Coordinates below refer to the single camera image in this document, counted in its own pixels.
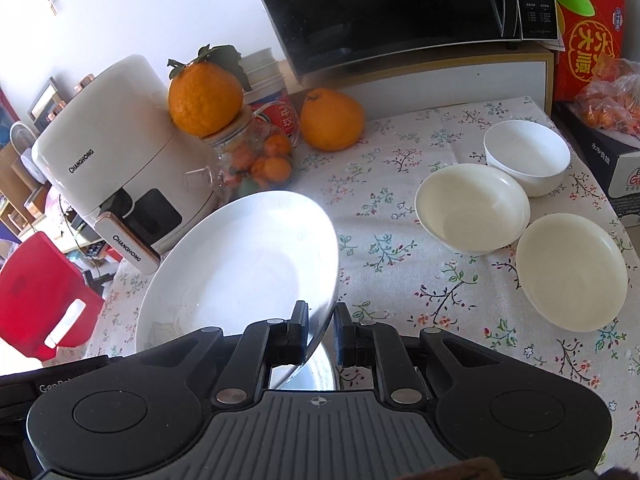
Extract floral tablecloth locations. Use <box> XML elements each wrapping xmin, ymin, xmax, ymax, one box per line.
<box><xmin>84</xmin><ymin>94</ymin><xmax>640</xmax><ymax>474</ymax></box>

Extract red plastic stool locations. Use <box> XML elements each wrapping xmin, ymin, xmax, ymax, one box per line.
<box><xmin>1</xmin><ymin>232</ymin><xmax>103</xmax><ymax>362</ymax></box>

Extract white air fryer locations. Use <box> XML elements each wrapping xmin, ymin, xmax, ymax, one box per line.
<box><xmin>32</xmin><ymin>55</ymin><xmax>226</xmax><ymax>274</ymax></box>

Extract large orange on table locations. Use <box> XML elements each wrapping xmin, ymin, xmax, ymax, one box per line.
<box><xmin>299</xmin><ymin>88</ymin><xmax>366</xmax><ymax>153</ymax></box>

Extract glass jar of tangerines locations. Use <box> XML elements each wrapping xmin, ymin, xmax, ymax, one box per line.
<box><xmin>183</xmin><ymin>105</ymin><xmax>295</xmax><ymax>204</ymax></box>

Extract plastic bag of tangerines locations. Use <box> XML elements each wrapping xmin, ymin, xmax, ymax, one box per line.
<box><xmin>575</xmin><ymin>55</ymin><xmax>639</xmax><ymax>136</ymax></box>

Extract dark cardboard box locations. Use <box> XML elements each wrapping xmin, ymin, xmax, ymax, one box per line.
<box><xmin>552</xmin><ymin>102</ymin><xmax>639</xmax><ymax>228</ymax></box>

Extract red gift box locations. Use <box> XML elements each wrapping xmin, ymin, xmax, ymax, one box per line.
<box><xmin>553</xmin><ymin>0</ymin><xmax>626</xmax><ymax>102</ymax></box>

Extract plain white plate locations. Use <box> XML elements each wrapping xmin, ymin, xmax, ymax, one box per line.
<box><xmin>134</xmin><ymin>191</ymin><xmax>340</xmax><ymax>390</ymax></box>

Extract stacked instant noodle cups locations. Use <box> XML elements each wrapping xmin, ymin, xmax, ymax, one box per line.
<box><xmin>240</xmin><ymin>48</ymin><xmax>299</xmax><ymax>145</ymax></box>

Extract large orange on jar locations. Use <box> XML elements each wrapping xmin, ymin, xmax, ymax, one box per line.
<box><xmin>167</xmin><ymin>44</ymin><xmax>252</xmax><ymax>138</ymax></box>

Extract white porcelain bowl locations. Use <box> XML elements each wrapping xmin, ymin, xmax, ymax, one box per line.
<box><xmin>484</xmin><ymin>119</ymin><xmax>572</xmax><ymax>197</ymax></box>

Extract cream bowl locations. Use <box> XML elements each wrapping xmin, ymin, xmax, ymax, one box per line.
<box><xmin>516</xmin><ymin>214</ymin><xmax>628</xmax><ymax>333</ymax></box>
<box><xmin>414</xmin><ymin>164</ymin><xmax>530</xmax><ymax>255</ymax></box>

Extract black microwave oven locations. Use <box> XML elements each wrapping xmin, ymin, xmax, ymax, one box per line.
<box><xmin>262</xmin><ymin>0</ymin><xmax>559</xmax><ymax>76</ymax></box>

